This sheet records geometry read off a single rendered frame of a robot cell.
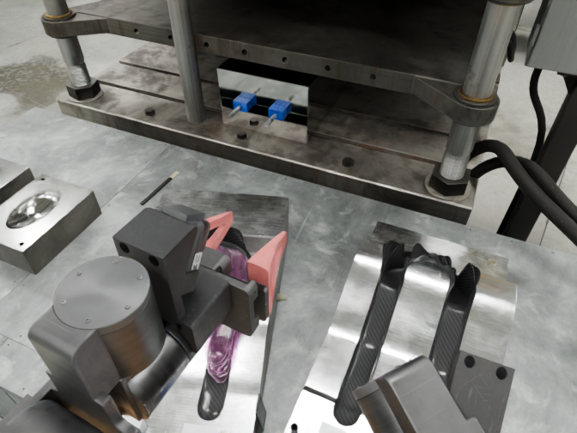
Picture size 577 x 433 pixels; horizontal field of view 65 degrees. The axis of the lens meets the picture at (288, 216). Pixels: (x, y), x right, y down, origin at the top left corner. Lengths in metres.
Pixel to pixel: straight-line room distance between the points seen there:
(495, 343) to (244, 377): 0.38
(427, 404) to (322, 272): 0.63
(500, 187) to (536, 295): 1.63
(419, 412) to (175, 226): 0.20
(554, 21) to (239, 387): 0.92
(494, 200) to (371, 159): 1.34
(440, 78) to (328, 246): 0.46
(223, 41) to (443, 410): 1.10
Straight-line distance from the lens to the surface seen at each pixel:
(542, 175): 1.14
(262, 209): 0.90
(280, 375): 0.81
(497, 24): 0.99
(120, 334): 0.30
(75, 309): 0.30
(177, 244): 0.31
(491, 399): 0.42
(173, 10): 1.28
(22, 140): 1.49
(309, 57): 1.19
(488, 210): 2.45
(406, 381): 0.34
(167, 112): 1.49
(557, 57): 1.16
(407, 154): 1.30
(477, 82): 1.04
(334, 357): 0.73
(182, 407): 0.74
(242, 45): 1.26
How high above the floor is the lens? 1.52
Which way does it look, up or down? 44 degrees down
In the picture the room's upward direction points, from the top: straight up
